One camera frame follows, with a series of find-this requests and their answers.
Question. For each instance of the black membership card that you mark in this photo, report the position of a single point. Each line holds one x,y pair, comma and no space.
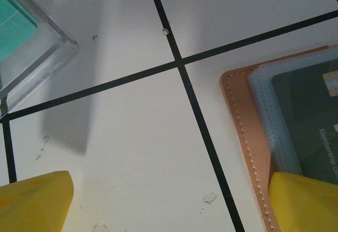
303,110

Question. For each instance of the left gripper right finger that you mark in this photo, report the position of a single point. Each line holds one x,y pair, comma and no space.
306,208

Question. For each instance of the teal card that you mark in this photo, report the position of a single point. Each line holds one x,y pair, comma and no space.
13,26

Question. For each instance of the tan leather card holder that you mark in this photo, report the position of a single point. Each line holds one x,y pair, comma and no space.
237,110

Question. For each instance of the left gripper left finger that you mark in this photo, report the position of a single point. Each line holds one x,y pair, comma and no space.
31,205

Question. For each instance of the clear acrylic card box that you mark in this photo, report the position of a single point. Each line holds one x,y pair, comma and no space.
52,47

